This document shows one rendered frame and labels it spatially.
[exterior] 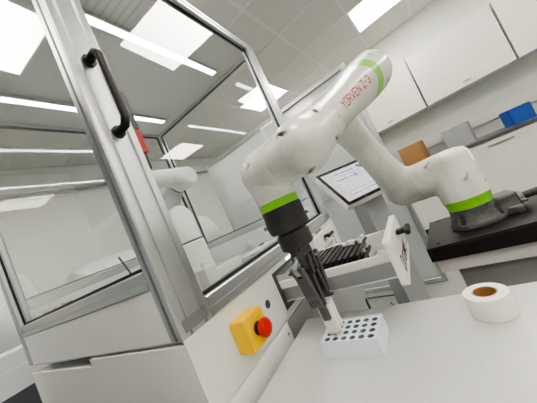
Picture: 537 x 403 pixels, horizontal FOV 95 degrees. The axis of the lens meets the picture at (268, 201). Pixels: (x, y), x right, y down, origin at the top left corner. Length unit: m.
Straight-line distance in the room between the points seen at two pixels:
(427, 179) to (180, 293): 0.80
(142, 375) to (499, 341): 0.67
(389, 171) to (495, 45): 3.30
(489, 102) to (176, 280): 4.25
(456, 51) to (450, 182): 3.27
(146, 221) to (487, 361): 0.60
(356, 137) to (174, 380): 0.81
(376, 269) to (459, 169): 0.43
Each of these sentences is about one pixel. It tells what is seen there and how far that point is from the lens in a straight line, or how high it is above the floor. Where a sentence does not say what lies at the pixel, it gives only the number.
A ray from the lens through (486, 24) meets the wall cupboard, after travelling 4.20.
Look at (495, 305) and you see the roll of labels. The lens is 0.60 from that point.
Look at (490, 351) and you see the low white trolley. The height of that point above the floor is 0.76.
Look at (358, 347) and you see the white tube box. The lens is 0.59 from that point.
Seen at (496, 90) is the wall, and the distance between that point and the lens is 4.42.
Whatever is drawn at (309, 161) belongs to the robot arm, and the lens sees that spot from 0.43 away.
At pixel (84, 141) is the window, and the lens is 0.67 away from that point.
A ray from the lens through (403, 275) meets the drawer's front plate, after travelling 0.65.
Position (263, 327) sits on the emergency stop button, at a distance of 0.57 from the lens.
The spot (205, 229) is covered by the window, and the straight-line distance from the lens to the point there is 0.63.
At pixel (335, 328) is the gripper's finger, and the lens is 0.61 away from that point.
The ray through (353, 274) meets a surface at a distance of 0.68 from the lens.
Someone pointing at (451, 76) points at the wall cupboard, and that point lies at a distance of 4.06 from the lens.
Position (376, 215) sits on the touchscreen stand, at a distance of 1.70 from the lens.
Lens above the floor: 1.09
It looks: 3 degrees up
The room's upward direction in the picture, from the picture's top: 24 degrees counter-clockwise
